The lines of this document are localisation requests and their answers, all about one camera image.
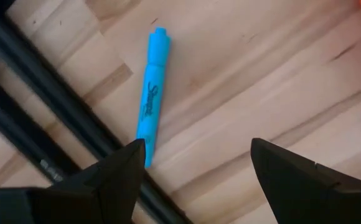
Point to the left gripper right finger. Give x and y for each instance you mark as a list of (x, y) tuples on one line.
[(292, 193)]

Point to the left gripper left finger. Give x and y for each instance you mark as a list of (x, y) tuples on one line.
[(112, 186)]

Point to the light blue Sharpie highlighter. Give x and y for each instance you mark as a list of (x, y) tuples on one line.
[(152, 93)]

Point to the black aluminium table frame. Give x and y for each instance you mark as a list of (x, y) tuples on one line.
[(59, 96)]

